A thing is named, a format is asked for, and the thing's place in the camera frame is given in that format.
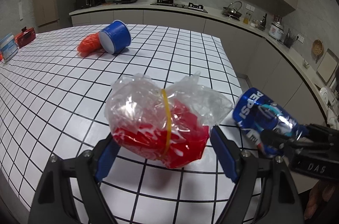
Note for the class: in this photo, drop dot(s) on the white plate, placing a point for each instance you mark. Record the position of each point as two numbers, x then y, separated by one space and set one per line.
324 95

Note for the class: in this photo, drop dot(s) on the clear bag with red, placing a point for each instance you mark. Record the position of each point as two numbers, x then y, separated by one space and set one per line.
171 125

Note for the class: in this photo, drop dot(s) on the lower counter cabinets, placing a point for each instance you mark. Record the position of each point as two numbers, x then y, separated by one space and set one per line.
262 61

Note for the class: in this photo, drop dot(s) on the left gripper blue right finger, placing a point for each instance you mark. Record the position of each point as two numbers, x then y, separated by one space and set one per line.
227 152

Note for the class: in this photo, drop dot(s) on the white blue tissue canister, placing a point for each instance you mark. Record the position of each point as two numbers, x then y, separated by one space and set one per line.
9 47

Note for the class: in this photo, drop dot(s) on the white rice cooker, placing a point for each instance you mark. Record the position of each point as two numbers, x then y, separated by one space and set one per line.
276 29

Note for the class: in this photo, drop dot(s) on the black utensil holder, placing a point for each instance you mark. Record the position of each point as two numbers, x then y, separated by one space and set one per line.
290 39

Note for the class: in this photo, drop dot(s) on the metal kettle on burner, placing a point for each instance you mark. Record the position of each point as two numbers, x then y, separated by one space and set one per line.
233 10

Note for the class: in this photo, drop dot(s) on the round bamboo basket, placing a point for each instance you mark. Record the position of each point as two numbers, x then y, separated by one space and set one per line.
317 49

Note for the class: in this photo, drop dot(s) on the yellow oil bottle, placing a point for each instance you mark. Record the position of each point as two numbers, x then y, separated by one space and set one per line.
247 18

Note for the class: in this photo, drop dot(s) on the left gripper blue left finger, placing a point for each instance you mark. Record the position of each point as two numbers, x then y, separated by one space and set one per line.
108 152

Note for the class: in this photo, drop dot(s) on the small white bowl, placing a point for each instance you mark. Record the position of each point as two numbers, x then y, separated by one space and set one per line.
305 64

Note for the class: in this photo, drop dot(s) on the blue pepsi can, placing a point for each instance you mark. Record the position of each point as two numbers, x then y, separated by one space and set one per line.
255 112

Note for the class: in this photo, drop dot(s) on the beige cutting board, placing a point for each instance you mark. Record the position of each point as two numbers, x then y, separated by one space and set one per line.
327 67

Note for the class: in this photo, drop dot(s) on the dark wine bottle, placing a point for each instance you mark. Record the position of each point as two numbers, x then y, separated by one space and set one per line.
263 23

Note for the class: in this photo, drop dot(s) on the blue paper cup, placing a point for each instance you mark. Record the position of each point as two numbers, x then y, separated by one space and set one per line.
115 37

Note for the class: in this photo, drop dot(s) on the orange plastic bag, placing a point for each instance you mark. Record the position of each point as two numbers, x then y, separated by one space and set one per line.
89 44

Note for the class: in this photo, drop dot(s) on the small red pot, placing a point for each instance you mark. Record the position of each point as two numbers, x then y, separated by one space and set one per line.
26 36

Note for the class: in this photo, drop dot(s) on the black gas stove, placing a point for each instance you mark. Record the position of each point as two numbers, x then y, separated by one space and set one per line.
190 6

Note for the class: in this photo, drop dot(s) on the person right hand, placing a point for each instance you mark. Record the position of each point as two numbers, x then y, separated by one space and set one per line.
322 191

